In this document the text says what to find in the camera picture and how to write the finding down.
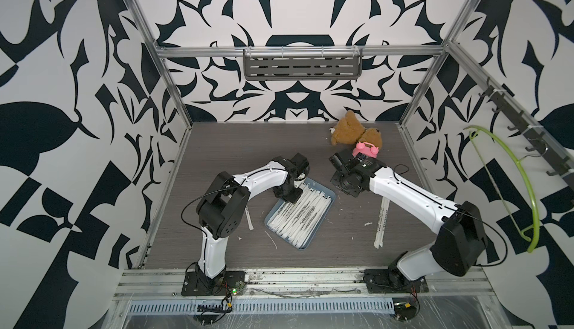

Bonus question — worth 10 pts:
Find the green clothes hanger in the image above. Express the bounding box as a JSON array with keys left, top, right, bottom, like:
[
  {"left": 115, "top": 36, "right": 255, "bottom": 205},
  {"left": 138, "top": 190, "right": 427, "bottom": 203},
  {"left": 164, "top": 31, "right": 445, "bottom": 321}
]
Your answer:
[{"left": 464, "top": 125, "right": 541, "bottom": 254}]

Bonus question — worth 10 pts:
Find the small white paper scrap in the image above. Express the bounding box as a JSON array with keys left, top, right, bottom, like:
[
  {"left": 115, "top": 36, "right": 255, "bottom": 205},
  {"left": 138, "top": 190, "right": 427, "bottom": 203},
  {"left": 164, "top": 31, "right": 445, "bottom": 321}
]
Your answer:
[{"left": 264, "top": 230, "right": 278, "bottom": 250}]

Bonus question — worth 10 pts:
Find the pile wrapped straw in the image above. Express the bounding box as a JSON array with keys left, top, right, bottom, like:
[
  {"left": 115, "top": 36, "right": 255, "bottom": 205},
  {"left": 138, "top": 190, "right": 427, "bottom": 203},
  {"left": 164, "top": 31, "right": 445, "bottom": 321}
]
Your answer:
[
  {"left": 245, "top": 206, "right": 254, "bottom": 231},
  {"left": 374, "top": 198, "right": 390, "bottom": 249}
]

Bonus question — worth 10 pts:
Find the right pile wrapped straw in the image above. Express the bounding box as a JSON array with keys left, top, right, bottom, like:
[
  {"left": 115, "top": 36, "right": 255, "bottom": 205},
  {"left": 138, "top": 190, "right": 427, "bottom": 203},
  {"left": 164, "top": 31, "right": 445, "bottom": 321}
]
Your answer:
[{"left": 374, "top": 198, "right": 390, "bottom": 249}]

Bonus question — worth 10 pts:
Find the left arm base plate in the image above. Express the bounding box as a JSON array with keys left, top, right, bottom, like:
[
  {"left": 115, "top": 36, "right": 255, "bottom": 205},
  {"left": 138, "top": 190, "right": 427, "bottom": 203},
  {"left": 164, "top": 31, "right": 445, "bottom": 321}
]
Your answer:
[{"left": 181, "top": 270, "right": 246, "bottom": 297}]

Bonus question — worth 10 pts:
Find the white cable duct strip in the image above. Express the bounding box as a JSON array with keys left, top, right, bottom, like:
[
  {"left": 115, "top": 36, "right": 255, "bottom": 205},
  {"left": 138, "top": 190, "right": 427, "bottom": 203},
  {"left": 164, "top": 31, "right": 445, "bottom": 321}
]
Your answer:
[{"left": 128, "top": 297, "right": 395, "bottom": 316}]

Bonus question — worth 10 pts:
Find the grey wall shelf rack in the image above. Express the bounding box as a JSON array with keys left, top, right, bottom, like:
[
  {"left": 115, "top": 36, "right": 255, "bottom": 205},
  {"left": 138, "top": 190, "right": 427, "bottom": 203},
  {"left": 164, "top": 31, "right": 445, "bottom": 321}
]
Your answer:
[{"left": 243, "top": 46, "right": 363, "bottom": 81}]

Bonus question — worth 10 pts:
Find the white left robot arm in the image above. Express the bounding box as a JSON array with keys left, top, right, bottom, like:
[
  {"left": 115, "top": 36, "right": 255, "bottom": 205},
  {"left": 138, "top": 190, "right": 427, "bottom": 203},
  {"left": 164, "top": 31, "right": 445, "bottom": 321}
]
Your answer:
[{"left": 196, "top": 154, "right": 309, "bottom": 280}]

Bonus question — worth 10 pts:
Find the left pile wrapped straw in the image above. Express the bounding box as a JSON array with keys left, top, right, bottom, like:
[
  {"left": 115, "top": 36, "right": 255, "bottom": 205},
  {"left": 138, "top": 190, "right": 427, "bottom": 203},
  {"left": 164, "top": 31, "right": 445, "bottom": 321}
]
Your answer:
[{"left": 245, "top": 206, "right": 254, "bottom": 231}]

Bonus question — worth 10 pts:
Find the black wall hook rail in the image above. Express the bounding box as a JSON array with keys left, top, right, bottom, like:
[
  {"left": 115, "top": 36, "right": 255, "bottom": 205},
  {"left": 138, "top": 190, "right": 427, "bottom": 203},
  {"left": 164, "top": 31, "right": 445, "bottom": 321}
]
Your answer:
[{"left": 481, "top": 76, "right": 573, "bottom": 187}]

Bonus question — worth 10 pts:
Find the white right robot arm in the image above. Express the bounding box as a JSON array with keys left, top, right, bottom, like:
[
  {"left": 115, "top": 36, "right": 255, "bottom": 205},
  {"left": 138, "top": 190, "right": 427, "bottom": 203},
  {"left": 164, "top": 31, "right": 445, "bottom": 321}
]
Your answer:
[{"left": 329, "top": 150, "right": 487, "bottom": 290}]

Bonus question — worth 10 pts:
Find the blue storage tray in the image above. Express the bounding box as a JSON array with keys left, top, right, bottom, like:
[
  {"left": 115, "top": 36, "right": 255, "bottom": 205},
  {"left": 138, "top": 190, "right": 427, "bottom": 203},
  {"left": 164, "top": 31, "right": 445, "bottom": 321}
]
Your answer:
[{"left": 265, "top": 178, "right": 336, "bottom": 251}]

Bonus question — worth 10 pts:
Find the brown teddy bear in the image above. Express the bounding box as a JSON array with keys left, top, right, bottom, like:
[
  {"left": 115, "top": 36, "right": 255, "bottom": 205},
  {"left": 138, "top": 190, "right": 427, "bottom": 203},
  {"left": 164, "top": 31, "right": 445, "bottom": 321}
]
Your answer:
[{"left": 330, "top": 110, "right": 383, "bottom": 149}]

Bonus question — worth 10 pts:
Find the pink alarm clock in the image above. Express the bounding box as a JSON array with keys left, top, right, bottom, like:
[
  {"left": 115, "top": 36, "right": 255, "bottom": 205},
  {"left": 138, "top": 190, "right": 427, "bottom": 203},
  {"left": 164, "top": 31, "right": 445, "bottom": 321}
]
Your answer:
[{"left": 352, "top": 142, "right": 380, "bottom": 158}]

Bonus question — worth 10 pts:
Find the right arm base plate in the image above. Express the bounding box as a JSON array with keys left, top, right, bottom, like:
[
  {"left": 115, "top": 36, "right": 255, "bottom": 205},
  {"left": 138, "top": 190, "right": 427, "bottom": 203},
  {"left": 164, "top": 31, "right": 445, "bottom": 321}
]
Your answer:
[{"left": 363, "top": 269, "right": 429, "bottom": 294}]

